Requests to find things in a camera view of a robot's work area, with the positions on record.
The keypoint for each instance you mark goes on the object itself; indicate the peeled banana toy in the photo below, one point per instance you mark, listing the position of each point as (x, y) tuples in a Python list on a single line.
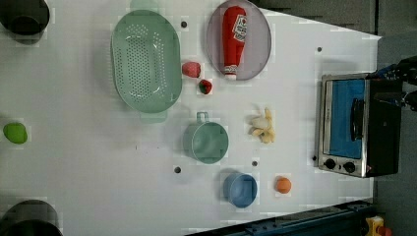
[(262, 127)]

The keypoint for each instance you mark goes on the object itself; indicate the green mug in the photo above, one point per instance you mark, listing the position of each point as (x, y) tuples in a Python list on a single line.
[(205, 141)]

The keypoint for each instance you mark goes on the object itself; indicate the red strawberry toy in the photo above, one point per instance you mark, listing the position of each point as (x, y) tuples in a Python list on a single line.
[(205, 86)]

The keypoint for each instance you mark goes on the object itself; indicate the pink strawberry toy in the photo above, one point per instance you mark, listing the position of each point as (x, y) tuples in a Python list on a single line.
[(191, 69)]

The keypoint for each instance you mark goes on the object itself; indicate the green plastic colander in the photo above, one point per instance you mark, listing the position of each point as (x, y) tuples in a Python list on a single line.
[(146, 64)]

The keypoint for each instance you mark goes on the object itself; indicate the grey round plate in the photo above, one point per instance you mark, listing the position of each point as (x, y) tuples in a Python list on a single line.
[(257, 49)]

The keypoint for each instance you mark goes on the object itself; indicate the orange fruit toy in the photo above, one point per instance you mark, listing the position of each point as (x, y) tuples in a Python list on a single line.
[(283, 185)]

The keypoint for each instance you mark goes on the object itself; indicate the red ketchup bottle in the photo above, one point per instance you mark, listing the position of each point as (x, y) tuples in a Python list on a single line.
[(234, 31)]

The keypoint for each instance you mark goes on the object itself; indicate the black toaster oven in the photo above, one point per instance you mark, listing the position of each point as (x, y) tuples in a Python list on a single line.
[(359, 131)]

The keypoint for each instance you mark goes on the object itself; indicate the green lime toy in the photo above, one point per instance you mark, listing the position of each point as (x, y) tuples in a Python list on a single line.
[(16, 133)]

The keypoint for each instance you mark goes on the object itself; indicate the yellow red object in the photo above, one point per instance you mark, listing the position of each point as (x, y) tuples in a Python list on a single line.
[(377, 227)]

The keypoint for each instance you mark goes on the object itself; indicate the black cylinder bottom post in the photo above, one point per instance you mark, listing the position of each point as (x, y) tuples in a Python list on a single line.
[(31, 218)]

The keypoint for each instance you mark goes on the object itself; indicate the black cylinder post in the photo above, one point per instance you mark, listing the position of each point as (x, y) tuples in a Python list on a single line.
[(24, 17), (31, 218)]

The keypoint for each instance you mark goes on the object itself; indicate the black cylinder top post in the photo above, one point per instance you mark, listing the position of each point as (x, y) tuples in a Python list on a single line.
[(24, 17)]

